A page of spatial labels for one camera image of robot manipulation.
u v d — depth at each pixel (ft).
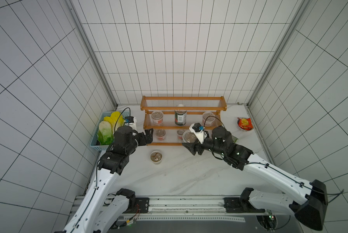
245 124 3.29
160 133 3.03
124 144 1.68
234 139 3.20
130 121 2.00
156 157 2.79
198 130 1.92
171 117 2.80
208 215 2.35
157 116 2.80
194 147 2.00
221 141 1.71
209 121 2.77
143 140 2.07
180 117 2.67
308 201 1.27
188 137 2.19
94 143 2.99
